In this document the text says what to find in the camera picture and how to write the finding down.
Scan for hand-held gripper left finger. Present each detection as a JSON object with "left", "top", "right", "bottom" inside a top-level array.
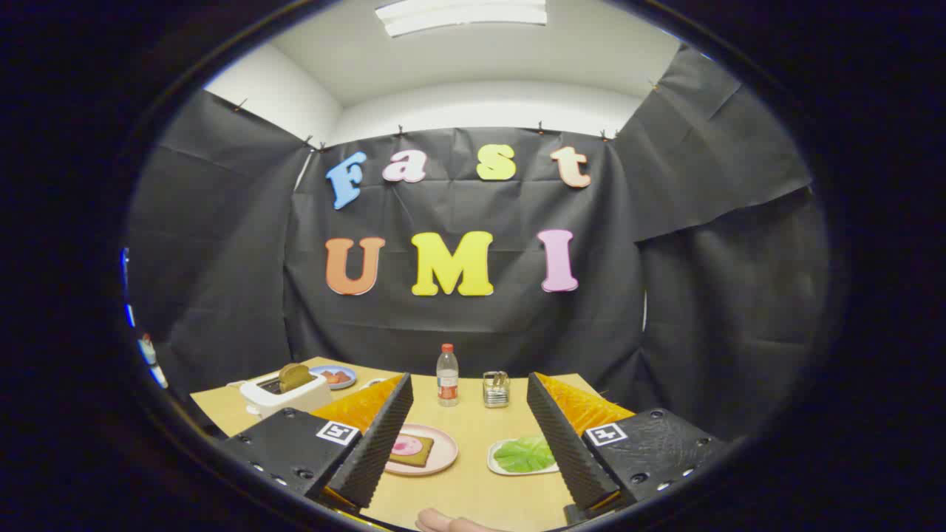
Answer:
[{"left": 220, "top": 373, "right": 415, "bottom": 511}]

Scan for white toaster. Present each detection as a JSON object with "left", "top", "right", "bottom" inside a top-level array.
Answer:
[{"left": 238, "top": 369, "right": 333, "bottom": 420}]

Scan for white square plate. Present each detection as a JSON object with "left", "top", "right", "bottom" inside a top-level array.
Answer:
[{"left": 487, "top": 437, "right": 560, "bottom": 476}]

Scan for green lettuce leaf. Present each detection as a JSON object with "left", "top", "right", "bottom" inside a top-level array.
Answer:
[{"left": 493, "top": 435, "right": 557, "bottom": 474}]

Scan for black backdrop cloth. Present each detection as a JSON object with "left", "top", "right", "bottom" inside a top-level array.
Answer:
[{"left": 122, "top": 44, "right": 832, "bottom": 444}]

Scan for pink round plate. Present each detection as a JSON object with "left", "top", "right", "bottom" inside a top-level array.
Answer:
[{"left": 383, "top": 423, "right": 459, "bottom": 477}]

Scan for brown bread slice with ham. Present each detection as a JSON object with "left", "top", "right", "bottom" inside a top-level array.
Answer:
[{"left": 389, "top": 434, "right": 435, "bottom": 468}]

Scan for small blue plate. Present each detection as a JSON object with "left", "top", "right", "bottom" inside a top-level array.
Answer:
[{"left": 310, "top": 365, "right": 358, "bottom": 390}]

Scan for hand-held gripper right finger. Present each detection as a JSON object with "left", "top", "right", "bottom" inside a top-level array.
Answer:
[{"left": 526, "top": 372, "right": 732, "bottom": 527}]

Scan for brown toast slice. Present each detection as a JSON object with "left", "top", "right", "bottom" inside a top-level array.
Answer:
[{"left": 277, "top": 363, "right": 315, "bottom": 394}]

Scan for clear plastic water bottle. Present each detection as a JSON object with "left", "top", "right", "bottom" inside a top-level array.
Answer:
[{"left": 436, "top": 344, "right": 460, "bottom": 408}]

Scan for ceiling light panel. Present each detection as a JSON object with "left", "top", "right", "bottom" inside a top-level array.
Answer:
[{"left": 375, "top": 0, "right": 549, "bottom": 38}]

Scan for metal mesh utensil holder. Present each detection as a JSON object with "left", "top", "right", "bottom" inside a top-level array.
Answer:
[{"left": 483, "top": 371, "right": 511, "bottom": 409}]

